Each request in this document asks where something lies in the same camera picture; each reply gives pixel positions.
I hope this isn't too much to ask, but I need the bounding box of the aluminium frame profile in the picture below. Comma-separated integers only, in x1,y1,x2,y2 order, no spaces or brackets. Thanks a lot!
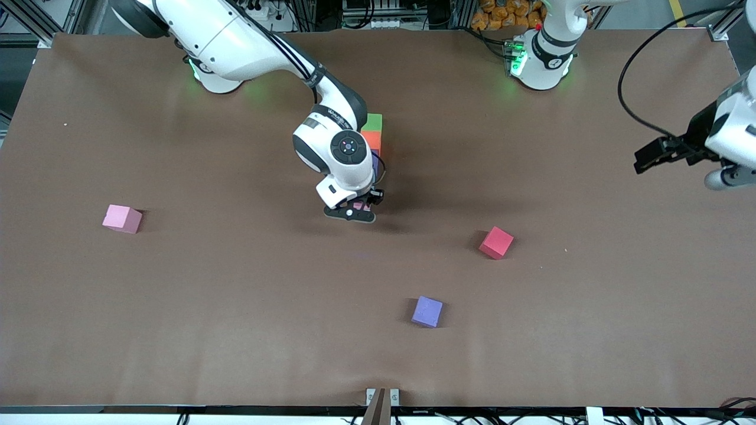
0,0,89,48
706,0,756,42

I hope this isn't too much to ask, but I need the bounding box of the red foam cube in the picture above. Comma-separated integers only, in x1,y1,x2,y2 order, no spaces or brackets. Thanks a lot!
478,226,514,260

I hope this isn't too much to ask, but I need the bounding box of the white power strip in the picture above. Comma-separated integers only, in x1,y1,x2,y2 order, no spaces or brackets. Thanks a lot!
245,0,284,19

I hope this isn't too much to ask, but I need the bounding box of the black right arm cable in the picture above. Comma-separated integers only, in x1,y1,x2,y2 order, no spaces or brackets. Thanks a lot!
233,0,386,185

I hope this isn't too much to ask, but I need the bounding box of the brown wooden strip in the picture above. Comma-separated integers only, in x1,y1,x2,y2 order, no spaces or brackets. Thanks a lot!
361,388,386,425

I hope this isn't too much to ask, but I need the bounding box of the brown table cover sheet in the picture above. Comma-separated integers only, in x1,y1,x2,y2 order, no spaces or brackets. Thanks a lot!
0,30,756,409

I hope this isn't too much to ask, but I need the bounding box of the small metal bracket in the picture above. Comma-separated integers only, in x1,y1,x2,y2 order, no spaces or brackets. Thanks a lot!
366,388,400,408

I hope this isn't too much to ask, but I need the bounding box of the orange fruit bag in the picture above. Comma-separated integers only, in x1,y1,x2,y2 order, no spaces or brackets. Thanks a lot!
471,0,547,32

